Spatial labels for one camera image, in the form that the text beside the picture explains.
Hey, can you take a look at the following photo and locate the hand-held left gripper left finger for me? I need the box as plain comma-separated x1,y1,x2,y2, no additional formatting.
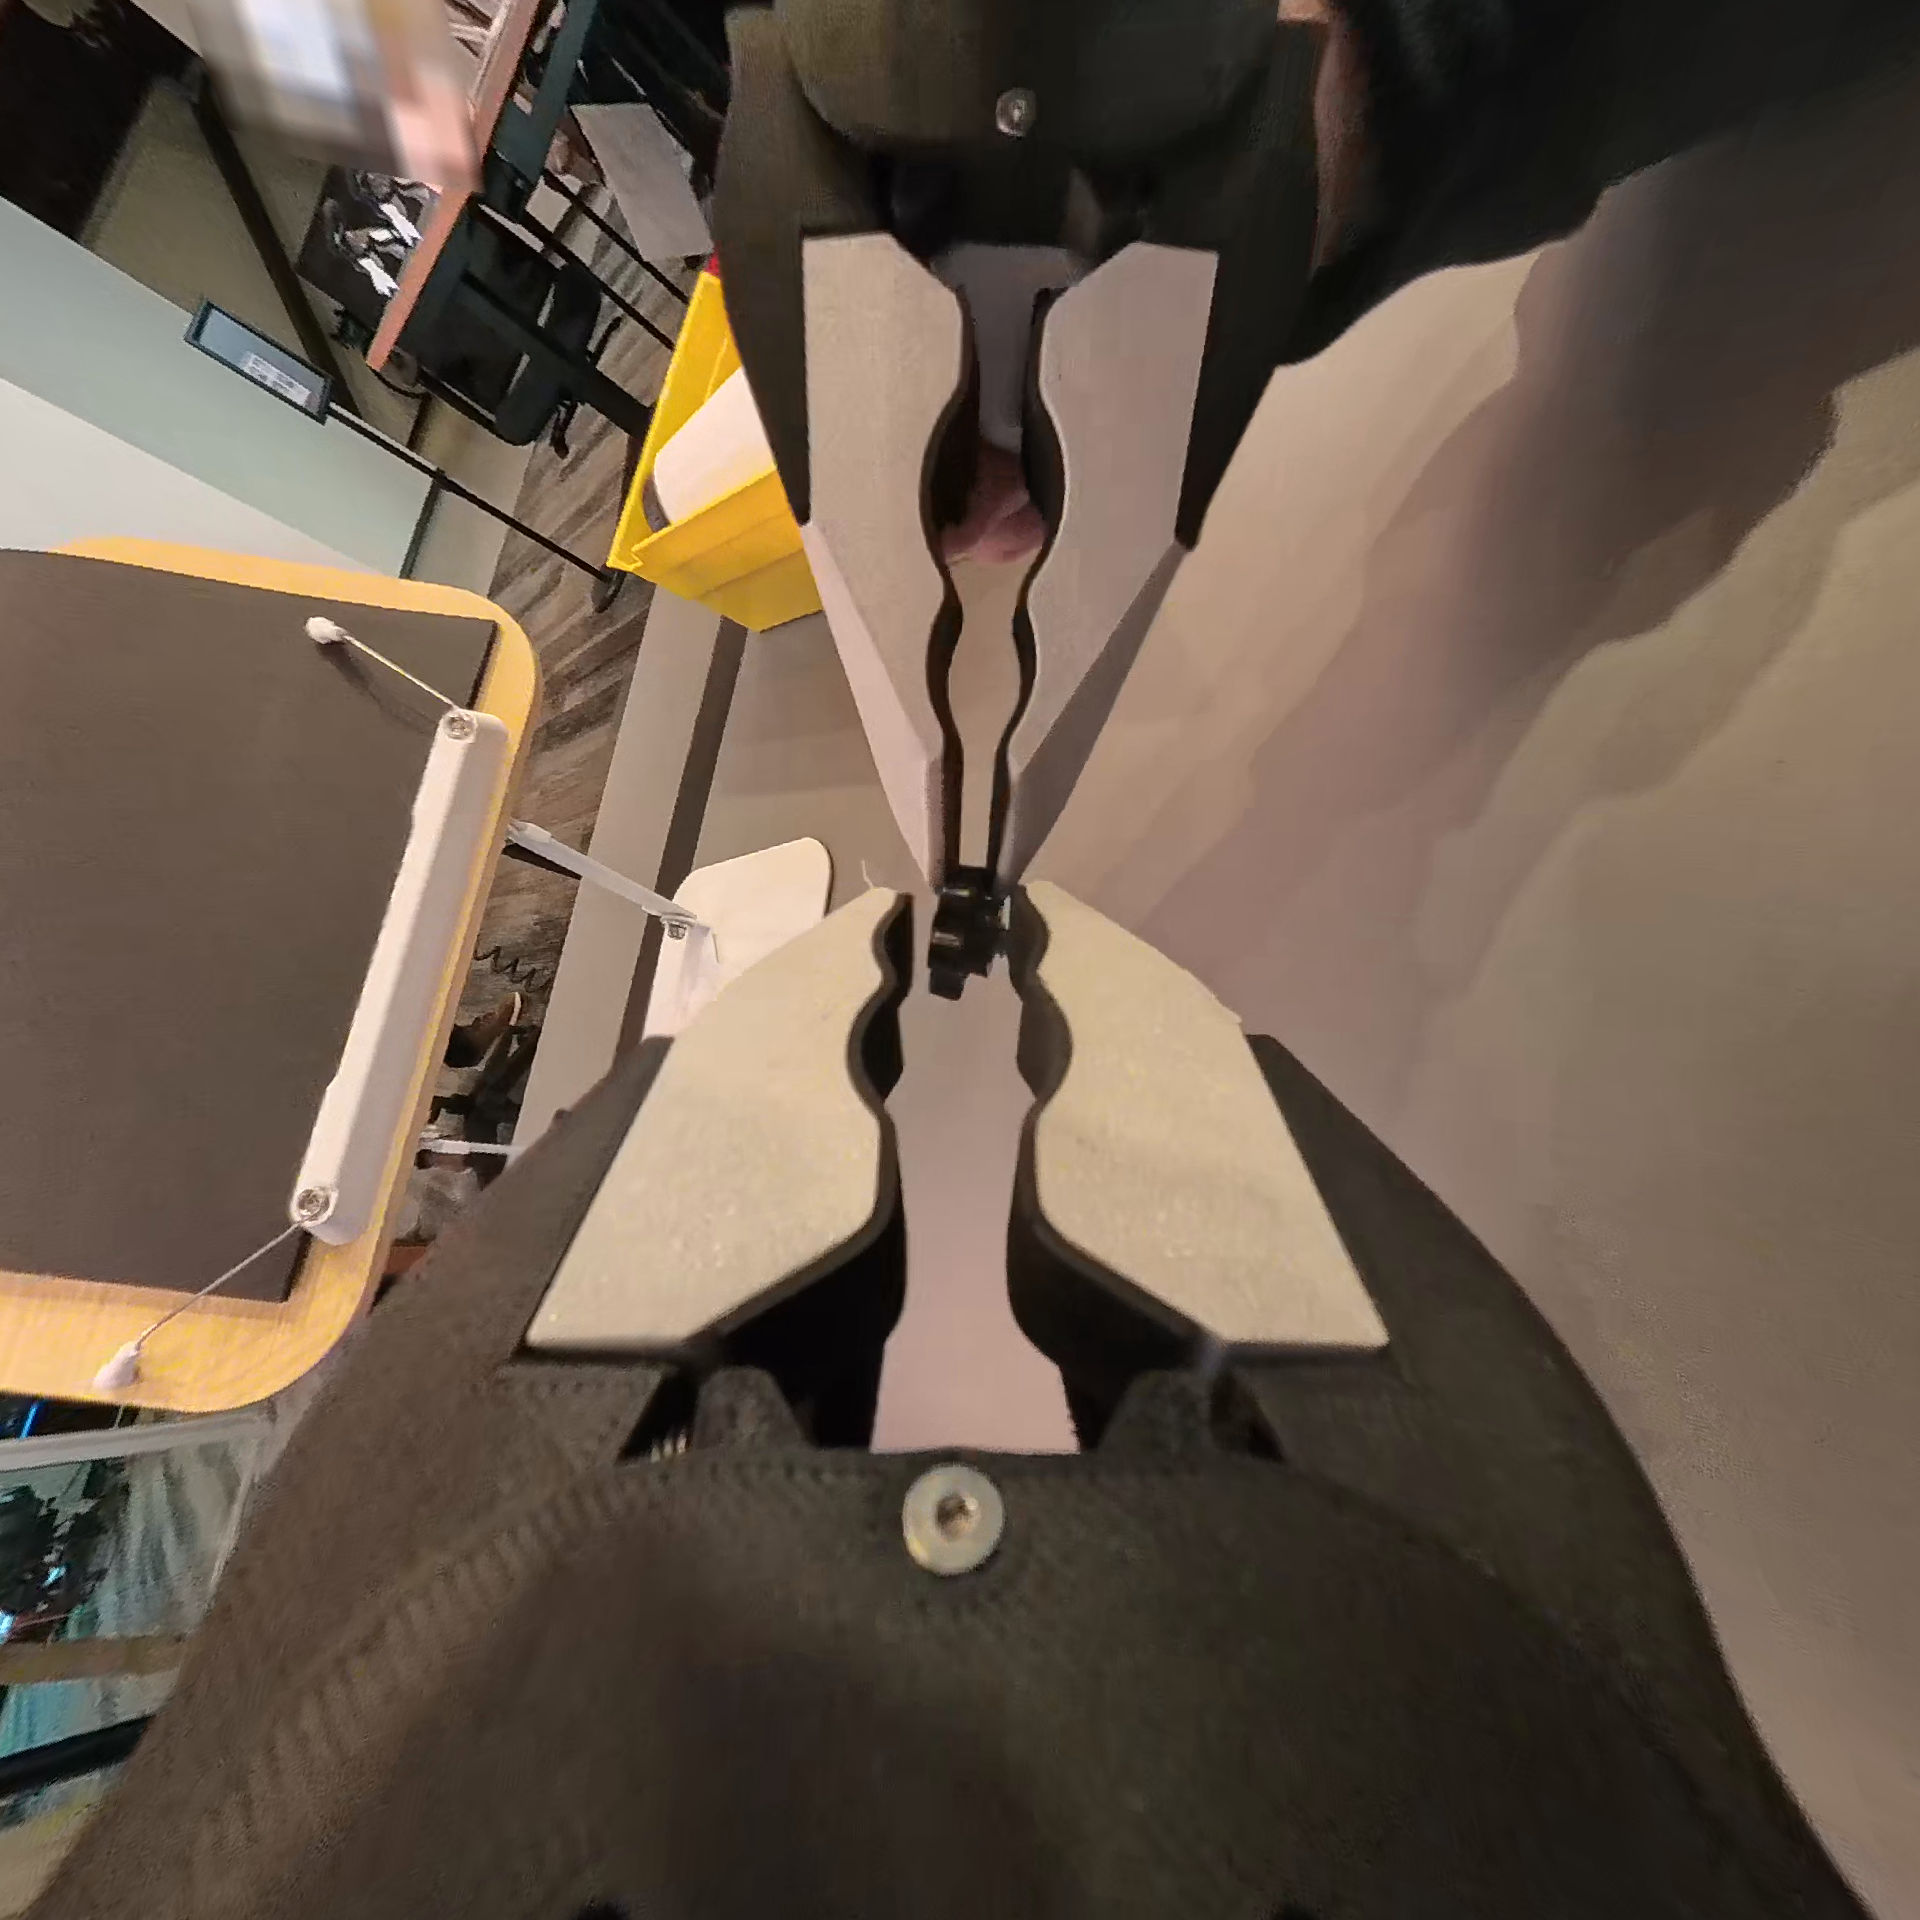
530,892,901,1359

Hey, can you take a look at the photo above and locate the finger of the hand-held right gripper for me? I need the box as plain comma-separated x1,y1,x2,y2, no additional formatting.
802,236,975,887
991,241,1221,887

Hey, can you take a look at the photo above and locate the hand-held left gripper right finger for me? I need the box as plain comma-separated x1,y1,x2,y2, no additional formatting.
1015,884,1389,1360

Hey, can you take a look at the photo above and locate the yellow bin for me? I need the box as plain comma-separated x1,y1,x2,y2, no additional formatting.
613,273,827,633

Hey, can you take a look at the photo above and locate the black knob screw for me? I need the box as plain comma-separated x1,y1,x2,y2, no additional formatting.
925,866,1008,1000

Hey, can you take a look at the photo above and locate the white roll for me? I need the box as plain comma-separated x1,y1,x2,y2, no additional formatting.
655,367,774,536

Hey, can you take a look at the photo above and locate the black office chair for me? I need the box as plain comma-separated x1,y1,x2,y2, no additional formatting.
384,173,657,459

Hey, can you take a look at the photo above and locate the dark wooden desk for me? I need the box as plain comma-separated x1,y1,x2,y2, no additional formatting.
361,0,579,301

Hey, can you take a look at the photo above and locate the small dark sign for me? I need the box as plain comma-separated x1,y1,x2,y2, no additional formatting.
187,301,339,428

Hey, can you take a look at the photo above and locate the black board with wooden rim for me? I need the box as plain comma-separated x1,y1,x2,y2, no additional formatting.
0,541,542,1412

